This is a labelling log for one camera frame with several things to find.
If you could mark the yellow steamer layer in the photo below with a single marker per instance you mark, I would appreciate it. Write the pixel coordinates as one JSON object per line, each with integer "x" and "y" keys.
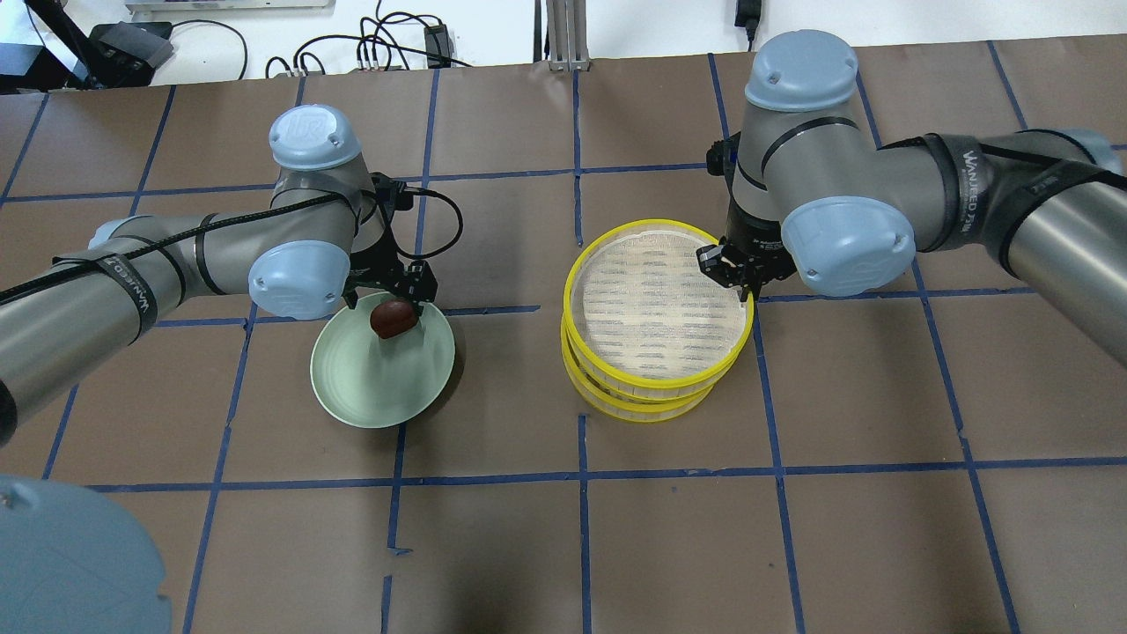
{"x": 656, "y": 304}
{"x": 630, "y": 408}

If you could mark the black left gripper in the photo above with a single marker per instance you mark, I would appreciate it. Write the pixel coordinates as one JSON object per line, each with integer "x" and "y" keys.
{"x": 385, "y": 269}

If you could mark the light green plate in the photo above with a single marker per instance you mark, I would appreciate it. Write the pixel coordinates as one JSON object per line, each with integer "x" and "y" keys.
{"x": 370, "y": 383}

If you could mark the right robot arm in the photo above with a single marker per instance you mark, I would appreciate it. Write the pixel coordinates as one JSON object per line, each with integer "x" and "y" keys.
{"x": 809, "y": 197}

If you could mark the white steamer cloth liner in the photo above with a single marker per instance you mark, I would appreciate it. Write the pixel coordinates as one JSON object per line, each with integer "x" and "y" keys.
{"x": 656, "y": 299}

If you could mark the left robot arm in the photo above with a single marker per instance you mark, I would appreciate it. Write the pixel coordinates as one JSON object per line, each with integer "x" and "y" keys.
{"x": 326, "y": 233}

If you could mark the aluminium frame post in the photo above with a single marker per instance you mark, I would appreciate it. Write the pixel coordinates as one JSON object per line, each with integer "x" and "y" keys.
{"x": 567, "y": 35}

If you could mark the brown bun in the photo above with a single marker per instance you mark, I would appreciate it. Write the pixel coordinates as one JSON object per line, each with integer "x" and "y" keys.
{"x": 393, "y": 317}

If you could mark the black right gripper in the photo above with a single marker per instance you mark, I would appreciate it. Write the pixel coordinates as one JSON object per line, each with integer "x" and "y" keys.
{"x": 755, "y": 239}

